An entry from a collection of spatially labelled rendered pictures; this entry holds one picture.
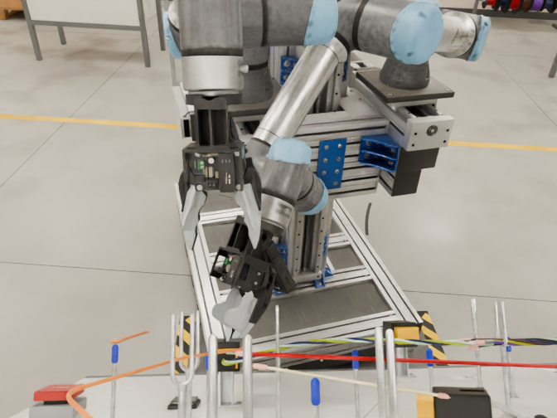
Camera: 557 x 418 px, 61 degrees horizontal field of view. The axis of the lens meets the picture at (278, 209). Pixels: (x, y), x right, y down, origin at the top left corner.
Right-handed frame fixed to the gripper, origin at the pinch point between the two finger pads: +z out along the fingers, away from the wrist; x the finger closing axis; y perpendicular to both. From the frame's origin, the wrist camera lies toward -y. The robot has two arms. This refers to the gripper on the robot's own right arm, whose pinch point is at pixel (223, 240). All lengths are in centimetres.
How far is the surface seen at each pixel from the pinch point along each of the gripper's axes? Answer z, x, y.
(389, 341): -10.4, 12.3, 44.6
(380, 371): -8.3, 12.1, 43.8
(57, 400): 18.7, -21.7, 8.9
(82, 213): 53, -106, -207
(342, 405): 22.6, 16.4, 6.0
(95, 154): 28, -119, -272
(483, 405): 4.5, 24.2, 29.9
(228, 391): 21.9, 0.1, 3.4
